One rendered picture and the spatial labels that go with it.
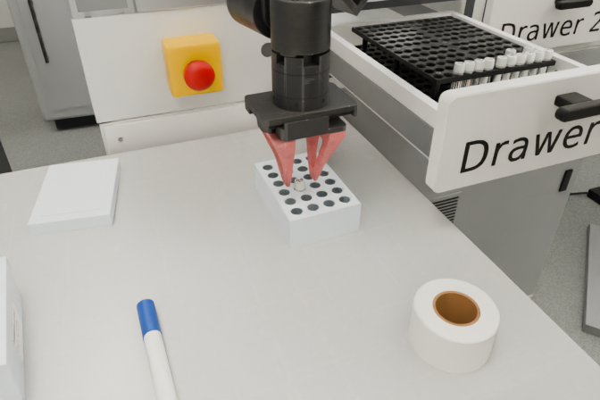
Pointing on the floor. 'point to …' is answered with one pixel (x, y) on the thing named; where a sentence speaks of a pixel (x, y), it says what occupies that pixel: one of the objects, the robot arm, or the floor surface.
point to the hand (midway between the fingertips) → (300, 175)
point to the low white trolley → (262, 289)
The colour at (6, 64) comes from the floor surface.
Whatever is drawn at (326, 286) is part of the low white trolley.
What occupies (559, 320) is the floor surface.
